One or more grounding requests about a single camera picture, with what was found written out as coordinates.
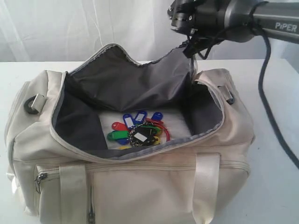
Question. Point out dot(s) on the white background curtain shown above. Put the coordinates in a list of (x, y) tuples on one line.
[(73, 30)]

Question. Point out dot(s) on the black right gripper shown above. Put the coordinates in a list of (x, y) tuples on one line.
[(198, 39)]

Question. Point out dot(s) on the colourful key tag bunch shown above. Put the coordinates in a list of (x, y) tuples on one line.
[(139, 131)]

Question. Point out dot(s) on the beige duffel bag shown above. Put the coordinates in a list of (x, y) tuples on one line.
[(58, 177)]

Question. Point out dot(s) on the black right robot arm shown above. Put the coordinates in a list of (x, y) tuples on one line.
[(210, 22)]

